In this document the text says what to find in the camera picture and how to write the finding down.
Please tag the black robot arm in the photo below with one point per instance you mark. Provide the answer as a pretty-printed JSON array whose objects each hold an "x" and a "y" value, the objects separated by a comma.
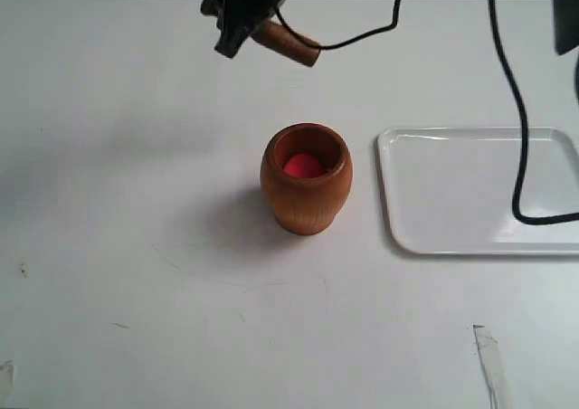
[{"x": 565, "y": 16}]

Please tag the red ball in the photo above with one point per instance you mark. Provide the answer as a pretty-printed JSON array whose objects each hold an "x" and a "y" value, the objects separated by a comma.
[{"x": 304, "y": 165}]

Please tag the wooden mortar cup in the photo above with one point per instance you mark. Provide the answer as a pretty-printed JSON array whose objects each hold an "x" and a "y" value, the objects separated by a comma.
[{"x": 306, "y": 206}]

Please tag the clear tape piece left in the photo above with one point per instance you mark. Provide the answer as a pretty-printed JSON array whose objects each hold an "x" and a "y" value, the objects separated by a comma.
[{"x": 6, "y": 375}]

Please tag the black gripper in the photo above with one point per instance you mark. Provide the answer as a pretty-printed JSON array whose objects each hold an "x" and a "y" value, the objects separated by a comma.
[{"x": 240, "y": 19}]

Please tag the clear tape strip right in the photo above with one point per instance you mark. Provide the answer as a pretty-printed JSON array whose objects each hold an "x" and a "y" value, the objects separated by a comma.
[{"x": 491, "y": 367}]

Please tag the brown wooden pestle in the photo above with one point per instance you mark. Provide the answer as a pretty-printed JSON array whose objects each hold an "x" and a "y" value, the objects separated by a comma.
[{"x": 274, "y": 37}]

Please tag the white rectangular tray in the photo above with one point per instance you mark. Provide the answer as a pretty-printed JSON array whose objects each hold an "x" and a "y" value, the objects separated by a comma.
[{"x": 449, "y": 190}]

